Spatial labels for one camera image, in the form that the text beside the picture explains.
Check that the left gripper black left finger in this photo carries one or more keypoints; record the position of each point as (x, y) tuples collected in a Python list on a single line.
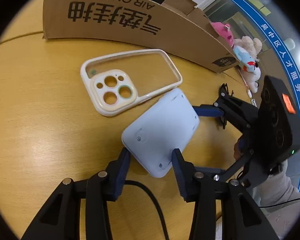
[(58, 218)]

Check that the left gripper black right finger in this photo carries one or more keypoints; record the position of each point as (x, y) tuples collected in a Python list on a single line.
[(241, 216)]

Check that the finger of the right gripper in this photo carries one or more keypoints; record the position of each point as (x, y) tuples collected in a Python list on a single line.
[(208, 111), (216, 174)]

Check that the white rectangular power bank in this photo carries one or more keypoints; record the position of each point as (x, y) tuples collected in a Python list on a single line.
[(168, 124)]

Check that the white clear phone case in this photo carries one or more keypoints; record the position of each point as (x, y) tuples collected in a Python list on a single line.
[(120, 81)]

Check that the white sleeved forearm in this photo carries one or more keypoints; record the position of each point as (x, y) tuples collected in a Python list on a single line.
[(280, 201)]

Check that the blue elephant plush toy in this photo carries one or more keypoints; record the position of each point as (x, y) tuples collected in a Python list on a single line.
[(246, 62)]

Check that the beige teddy bear plush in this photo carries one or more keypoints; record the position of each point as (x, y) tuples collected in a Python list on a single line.
[(246, 49)]

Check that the pink plush toy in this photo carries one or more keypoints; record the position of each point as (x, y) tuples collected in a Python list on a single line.
[(224, 30)]

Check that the brown cardboard box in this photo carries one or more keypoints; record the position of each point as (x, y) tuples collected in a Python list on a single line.
[(143, 23)]

